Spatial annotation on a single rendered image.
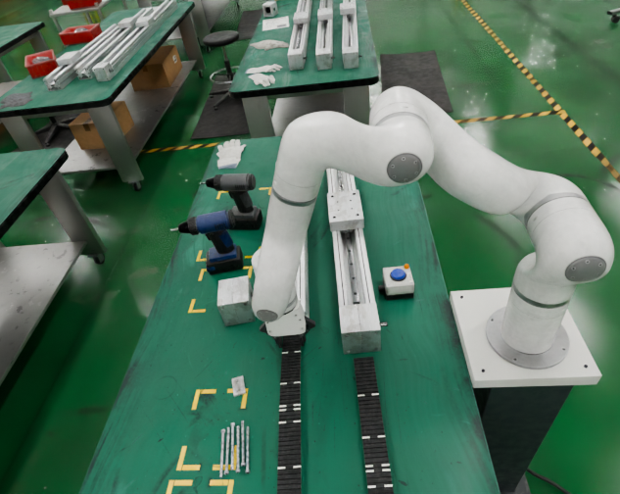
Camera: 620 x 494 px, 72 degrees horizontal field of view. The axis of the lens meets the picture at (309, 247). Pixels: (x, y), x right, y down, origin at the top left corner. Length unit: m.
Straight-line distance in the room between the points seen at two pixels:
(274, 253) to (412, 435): 0.52
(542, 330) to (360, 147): 0.64
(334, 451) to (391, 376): 0.23
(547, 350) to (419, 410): 0.34
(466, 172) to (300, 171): 0.28
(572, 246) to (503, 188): 0.15
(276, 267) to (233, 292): 0.41
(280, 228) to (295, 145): 0.19
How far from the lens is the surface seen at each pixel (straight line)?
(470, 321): 1.23
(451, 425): 1.11
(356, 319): 1.13
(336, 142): 0.72
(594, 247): 0.87
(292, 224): 0.84
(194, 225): 1.36
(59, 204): 2.82
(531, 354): 1.19
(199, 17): 6.31
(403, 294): 1.29
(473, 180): 0.79
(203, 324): 1.34
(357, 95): 2.83
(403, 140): 0.66
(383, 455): 1.03
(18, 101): 3.64
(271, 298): 0.89
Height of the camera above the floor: 1.77
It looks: 42 degrees down
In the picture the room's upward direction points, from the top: 9 degrees counter-clockwise
